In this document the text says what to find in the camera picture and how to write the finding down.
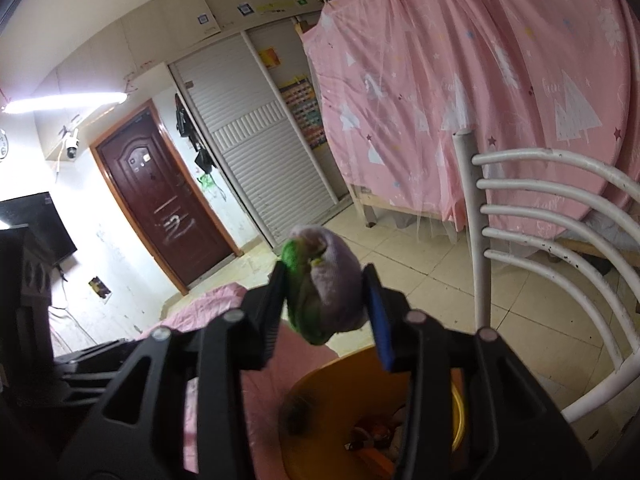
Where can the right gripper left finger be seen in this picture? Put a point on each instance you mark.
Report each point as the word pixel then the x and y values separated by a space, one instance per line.
pixel 175 408

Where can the wooden bed frame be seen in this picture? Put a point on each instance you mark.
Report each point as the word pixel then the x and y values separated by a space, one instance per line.
pixel 396 79

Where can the small wall picture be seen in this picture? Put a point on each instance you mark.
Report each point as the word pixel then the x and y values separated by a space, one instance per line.
pixel 100 288

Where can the round wall clock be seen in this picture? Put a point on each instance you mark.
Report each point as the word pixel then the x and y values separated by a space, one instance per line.
pixel 4 145

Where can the colourful wall chart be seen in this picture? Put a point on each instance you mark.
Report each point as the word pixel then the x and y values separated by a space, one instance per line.
pixel 301 100

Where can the yellow trash bin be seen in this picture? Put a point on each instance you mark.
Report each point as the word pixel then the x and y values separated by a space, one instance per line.
pixel 345 420

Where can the dark brown door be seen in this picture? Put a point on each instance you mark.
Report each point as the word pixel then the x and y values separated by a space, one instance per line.
pixel 159 198

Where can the fluorescent ceiling light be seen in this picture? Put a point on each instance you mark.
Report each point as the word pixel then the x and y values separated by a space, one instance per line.
pixel 64 101

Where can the white louvered wardrobe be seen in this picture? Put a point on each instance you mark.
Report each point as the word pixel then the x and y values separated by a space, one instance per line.
pixel 231 84

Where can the black hanging bag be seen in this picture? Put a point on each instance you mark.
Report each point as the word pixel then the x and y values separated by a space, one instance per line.
pixel 204 161

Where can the wall mounted black television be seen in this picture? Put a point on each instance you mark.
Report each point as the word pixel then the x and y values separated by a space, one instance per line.
pixel 38 212

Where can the white security camera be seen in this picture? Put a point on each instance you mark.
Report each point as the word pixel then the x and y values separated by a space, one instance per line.
pixel 70 143

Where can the pink patterned bed curtain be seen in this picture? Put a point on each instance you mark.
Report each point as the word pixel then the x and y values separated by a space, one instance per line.
pixel 584 58

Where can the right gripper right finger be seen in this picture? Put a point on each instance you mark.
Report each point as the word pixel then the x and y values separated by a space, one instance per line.
pixel 474 410

